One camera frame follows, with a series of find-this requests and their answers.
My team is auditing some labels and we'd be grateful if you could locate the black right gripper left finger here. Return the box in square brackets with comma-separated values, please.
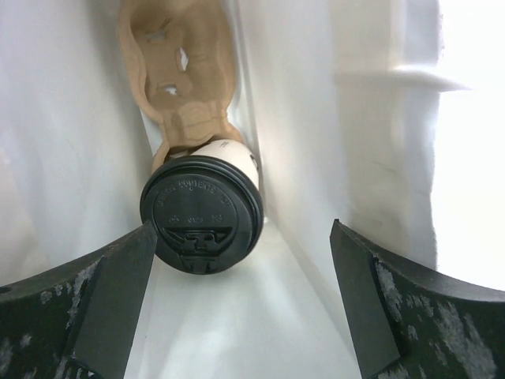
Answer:
[1, 223, 157, 378]

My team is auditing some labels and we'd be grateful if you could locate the white paper cup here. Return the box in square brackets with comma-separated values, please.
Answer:
[188, 139, 260, 192]

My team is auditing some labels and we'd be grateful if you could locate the black cup lid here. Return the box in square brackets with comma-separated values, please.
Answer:
[140, 156, 264, 275]

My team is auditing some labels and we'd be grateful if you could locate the brown cardboard cup carrier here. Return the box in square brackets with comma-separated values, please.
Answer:
[118, 1, 243, 170]

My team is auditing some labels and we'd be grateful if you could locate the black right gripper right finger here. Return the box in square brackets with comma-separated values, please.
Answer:
[330, 220, 504, 378]

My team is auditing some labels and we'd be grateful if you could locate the light blue paper bag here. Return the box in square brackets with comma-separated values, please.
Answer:
[0, 0, 505, 379]

